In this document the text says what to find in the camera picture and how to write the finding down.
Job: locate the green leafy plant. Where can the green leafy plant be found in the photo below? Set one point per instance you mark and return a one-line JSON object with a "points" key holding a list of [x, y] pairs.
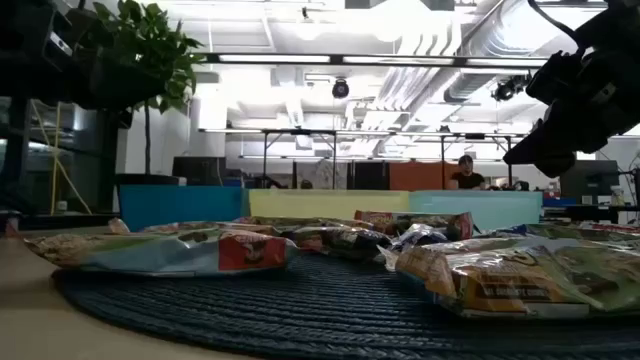
{"points": [[150, 50]]}

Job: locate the black ceiling camera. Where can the black ceiling camera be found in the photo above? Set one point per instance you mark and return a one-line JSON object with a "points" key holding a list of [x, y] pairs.
{"points": [[340, 89]]}

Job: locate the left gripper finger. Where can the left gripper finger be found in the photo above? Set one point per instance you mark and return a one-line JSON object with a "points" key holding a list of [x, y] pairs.
{"points": [[120, 75], [125, 103]]}

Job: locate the blue plastic bin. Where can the blue plastic bin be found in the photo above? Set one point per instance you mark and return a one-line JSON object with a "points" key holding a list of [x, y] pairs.
{"points": [[180, 207]]}

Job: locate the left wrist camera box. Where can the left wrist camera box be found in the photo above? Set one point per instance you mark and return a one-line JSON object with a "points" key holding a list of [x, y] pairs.
{"points": [[59, 44]]}

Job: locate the small white cup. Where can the small white cup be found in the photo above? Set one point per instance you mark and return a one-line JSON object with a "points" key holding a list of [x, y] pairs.
{"points": [[61, 205]]}

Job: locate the black metal rig frame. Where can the black metal rig frame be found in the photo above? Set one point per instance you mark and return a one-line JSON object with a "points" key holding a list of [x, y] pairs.
{"points": [[300, 132], [475, 135]]}

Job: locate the yellow plastic bin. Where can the yellow plastic bin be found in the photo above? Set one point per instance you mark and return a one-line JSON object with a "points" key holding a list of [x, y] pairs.
{"points": [[325, 202]]}

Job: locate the black ceiling spotlight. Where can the black ceiling spotlight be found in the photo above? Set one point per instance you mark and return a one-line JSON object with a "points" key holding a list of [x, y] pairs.
{"points": [[507, 89]]}

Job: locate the round dark blue woven mat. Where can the round dark blue woven mat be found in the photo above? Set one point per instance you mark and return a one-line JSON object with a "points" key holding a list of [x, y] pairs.
{"points": [[300, 310]]}

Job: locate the black computer monitor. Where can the black computer monitor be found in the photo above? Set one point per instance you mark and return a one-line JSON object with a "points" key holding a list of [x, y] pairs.
{"points": [[589, 177], [199, 171]]}

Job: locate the teal plastic bin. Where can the teal plastic bin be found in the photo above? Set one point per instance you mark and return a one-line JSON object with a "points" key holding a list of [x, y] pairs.
{"points": [[500, 207]]}

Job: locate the orange partition panel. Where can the orange partition panel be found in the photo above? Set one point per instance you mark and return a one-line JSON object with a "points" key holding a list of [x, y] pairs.
{"points": [[420, 176]]}

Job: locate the red blue granola bar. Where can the red blue granola bar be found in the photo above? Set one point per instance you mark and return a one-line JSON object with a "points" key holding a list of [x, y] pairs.
{"points": [[370, 217], [250, 252]]}

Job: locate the long ceiling light bar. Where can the long ceiling light bar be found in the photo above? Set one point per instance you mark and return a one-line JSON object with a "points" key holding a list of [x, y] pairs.
{"points": [[400, 60]]}

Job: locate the person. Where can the person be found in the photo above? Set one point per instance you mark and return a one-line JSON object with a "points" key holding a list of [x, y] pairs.
{"points": [[466, 177]]}

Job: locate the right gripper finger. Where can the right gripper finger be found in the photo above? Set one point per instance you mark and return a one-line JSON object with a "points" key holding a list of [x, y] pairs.
{"points": [[542, 147], [547, 169]]}

